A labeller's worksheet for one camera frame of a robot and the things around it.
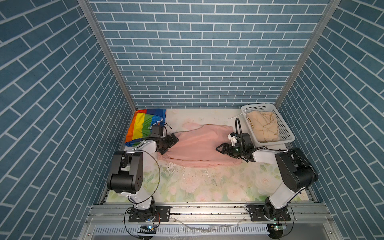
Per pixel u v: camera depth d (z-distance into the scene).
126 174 0.46
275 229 0.72
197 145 1.01
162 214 0.74
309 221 0.73
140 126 1.07
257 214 0.74
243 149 0.76
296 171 0.48
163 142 0.83
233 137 0.89
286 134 0.98
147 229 0.72
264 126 1.04
